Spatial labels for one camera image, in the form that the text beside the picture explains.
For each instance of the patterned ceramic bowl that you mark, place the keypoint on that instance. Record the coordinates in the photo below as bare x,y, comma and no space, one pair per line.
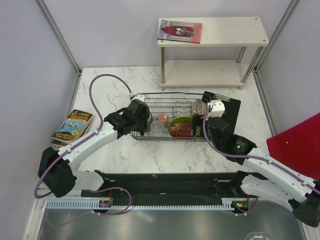
198,107

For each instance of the clear plastic glass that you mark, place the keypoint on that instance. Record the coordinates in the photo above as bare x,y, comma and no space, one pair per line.
157,128

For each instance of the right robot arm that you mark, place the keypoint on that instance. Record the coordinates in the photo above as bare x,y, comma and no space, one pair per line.
284,186

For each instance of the pink ceramic mug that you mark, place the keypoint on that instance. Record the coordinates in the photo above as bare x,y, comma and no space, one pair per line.
164,118

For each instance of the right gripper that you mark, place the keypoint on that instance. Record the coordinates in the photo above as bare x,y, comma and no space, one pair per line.
197,120

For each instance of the glass bowl at edge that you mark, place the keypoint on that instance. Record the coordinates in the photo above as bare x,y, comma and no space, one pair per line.
258,235

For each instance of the red book on shelf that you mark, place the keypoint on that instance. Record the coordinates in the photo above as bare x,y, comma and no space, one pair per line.
178,31

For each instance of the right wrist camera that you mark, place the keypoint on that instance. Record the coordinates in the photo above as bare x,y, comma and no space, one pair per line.
217,108

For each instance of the aluminium frame post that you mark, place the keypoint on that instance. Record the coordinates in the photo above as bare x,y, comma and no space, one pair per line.
278,30
45,11

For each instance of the black wire dish rack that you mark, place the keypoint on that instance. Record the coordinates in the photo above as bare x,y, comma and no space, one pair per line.
174,104

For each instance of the green plate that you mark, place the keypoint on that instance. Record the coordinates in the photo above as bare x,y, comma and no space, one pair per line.
180,120

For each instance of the treehouse paperback book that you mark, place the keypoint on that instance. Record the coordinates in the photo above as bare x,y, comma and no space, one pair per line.
80,115

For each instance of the right aluminium frame post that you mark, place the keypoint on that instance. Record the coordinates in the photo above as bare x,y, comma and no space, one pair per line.
278,30

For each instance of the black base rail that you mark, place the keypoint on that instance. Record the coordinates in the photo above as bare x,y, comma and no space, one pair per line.
225,184

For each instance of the white two-tier shelf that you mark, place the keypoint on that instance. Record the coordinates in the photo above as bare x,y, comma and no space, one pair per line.
227,53

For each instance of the black clipboard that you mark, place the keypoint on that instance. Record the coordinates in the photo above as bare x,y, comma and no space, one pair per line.
232,107

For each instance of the dark grey mug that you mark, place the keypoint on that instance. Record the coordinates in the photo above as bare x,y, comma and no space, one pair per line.
149,122

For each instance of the left aluminium frame post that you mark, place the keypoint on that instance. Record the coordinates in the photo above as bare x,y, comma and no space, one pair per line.
45,11

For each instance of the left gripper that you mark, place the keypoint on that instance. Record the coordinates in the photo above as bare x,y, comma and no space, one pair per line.
143,127

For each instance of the red folder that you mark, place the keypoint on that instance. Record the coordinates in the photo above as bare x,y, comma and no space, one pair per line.
299,147

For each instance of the red floral plate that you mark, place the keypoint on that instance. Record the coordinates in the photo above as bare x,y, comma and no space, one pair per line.
181,129

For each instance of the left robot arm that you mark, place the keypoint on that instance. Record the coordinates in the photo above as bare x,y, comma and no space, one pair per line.
58,168

